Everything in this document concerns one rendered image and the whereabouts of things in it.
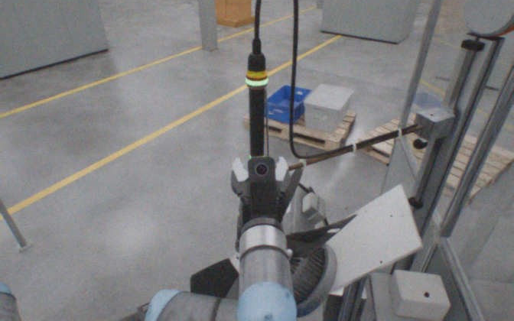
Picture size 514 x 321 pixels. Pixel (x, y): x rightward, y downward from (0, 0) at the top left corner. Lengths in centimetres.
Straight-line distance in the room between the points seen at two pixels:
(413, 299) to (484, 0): 97
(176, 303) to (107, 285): 213
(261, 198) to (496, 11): 83
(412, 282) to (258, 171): 100
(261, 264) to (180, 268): 216
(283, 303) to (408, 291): 99
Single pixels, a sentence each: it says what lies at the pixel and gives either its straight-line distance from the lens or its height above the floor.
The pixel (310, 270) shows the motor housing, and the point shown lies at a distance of 112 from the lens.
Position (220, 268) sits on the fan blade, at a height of 107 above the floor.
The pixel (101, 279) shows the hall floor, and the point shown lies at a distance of 274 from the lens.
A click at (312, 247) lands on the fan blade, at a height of 142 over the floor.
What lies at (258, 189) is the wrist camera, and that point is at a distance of 55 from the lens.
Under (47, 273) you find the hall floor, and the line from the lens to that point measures 295.
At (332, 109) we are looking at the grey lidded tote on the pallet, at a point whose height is 46.
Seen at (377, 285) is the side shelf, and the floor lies 86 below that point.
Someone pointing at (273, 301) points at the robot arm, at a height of 168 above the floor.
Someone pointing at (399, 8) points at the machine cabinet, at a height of 70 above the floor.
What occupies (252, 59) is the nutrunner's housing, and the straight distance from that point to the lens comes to 66.
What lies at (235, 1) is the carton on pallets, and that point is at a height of 58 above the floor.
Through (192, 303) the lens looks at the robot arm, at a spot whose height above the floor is 158.
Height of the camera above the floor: 206
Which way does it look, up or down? 34 degrees down
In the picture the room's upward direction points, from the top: straight up
